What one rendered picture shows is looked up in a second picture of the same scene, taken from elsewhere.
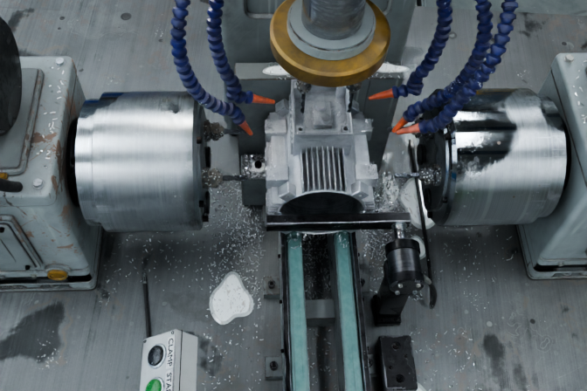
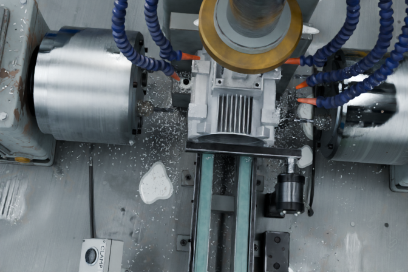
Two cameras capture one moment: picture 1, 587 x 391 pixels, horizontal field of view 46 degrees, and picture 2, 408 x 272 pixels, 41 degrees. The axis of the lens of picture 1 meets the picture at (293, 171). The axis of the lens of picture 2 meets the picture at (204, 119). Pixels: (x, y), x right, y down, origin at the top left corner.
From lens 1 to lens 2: 0.31 m
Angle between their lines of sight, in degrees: 16
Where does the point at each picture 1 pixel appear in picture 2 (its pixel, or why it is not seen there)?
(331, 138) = (244, 91)
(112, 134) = (64, 76)
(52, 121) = (16, 59)
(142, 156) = (88, 96)
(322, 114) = not seen: hidden behind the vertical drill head
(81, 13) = not seen: outside the picture
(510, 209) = (382, 159)
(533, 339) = (384, 238)
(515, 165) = (393, 130)
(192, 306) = (125, 187)
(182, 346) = (110, 251)
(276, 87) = not seen: hidden behind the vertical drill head
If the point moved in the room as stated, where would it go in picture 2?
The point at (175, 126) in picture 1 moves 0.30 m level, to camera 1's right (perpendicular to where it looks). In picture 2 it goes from (115, 73) to (265, 98)
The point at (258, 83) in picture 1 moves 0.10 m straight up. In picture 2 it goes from (189, 32) to (190, 10)
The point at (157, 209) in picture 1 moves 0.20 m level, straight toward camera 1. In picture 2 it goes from (99, 135) to (115, 231)
